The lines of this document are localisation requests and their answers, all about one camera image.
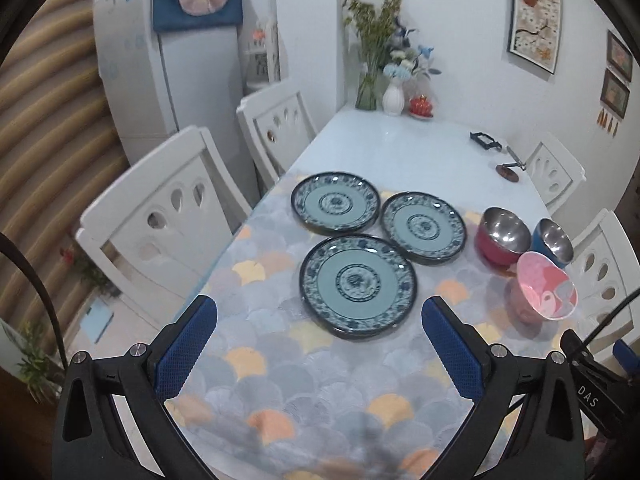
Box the pink cartoon bowl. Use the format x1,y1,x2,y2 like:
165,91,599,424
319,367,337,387
508,252,578,324

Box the red steel bowl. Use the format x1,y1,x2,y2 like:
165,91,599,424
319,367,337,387
475,207,532,268

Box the blue patterned plate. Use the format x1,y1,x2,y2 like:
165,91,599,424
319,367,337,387
298,234,418,339

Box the blue steel bowl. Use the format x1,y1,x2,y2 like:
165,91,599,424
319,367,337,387
530,218,574,269

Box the near right white chair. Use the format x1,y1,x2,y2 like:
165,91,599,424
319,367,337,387
568,209,639,363

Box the white chair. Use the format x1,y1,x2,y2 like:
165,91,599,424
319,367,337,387
568,209,639,363
525,133,586,216
236,78,318,188
75,126,252,322

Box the fan pattern table mat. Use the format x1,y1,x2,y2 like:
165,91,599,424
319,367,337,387
164,172,576,480

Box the near left white chair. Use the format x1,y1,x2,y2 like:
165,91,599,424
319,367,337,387
75,126,252,322

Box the potted green plant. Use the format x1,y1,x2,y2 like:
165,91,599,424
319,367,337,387
18,323,65,403

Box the far right white chair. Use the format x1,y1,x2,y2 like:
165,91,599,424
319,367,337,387
525,133,586,216

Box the black phone holder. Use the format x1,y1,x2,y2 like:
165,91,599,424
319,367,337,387
470,132,502,152

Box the red lidded teacup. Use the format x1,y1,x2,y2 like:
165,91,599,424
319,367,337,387
408,96,434,120

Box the far left white chair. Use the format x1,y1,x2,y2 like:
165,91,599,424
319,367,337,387
236,78,318,188

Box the lower small framed picture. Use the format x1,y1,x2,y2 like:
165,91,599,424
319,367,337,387
600,68,630,118

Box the small framed picture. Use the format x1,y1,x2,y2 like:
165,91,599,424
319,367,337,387
606,30,634,82
600,68,630,118

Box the white refrigerator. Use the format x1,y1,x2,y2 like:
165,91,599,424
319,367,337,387
93,0,259,203

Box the white vase blue flowers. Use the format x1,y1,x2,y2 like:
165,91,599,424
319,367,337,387
382,15,440,116

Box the upper small framed picture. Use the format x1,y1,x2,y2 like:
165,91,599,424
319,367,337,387
606,30,634,82

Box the glass vase green plants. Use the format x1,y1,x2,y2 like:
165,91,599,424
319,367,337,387
342,0,401,112

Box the black cable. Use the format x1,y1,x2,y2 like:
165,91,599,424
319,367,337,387
0,231,68,366

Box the large leaf wall picture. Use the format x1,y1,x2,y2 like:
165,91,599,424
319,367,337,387
508,0,562,74

